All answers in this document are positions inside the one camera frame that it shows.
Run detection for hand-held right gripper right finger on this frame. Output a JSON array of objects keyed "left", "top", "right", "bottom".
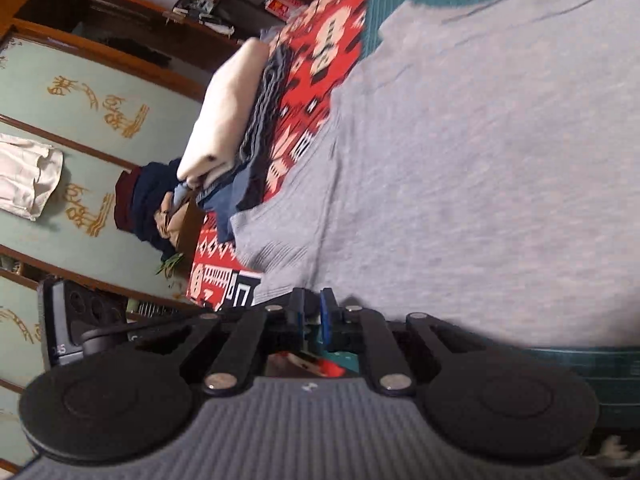
[{"left": 320, "top": 287, "right": 481, "bottom": 396}]

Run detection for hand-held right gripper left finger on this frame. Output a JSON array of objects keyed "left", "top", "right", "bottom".
[{"left": 134, "top": 287, "right": 306, "bottom": 395}]

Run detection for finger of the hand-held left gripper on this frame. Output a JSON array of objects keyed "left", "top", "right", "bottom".
[{"left": 81, "top": 316, "right": 201, "bottom": 357}]

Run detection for grey polo shirt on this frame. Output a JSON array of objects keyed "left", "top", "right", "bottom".
[{"left": 227, "top": 0, "right": 640, "bottom": 351}]

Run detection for pile of dark clothes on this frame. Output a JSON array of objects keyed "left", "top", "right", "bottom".
[{"left": 114, "top": 159, "right": 201, "bottom": 257}]

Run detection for blue folded jeans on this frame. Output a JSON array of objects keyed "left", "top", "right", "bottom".
[{"left": 197, "top": 157, "right": 273, "bottom": 243}]

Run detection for white cloth on wardrobe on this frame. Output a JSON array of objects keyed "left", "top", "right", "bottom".
[{"left": 0, "top": 132, "right": 65, "bottom": 222}]

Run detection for dark grey folded knit garment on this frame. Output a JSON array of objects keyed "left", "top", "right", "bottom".
[{"left": 239, "top": 42, "right": 296, "bottom": 166}]

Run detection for red patterned blanket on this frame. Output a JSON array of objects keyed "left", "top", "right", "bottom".
[{"left": 185, "top": 0, "right": 396, "bottom": 311}]

